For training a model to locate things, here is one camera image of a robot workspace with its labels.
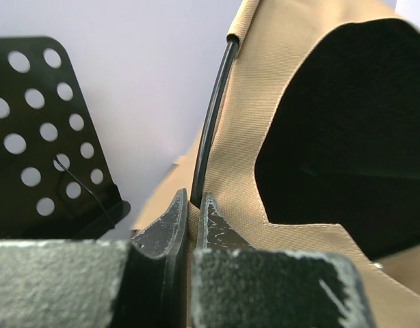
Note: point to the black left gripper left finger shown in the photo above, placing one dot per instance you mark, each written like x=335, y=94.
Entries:
x=89, y=283

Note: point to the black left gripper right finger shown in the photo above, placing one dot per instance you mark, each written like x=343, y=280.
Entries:
x=237, y=285

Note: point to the tan black pet tent fabric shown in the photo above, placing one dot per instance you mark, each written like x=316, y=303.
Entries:
x=317, y=145

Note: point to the black music stand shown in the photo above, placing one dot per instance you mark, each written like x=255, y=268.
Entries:
x=54, y=179

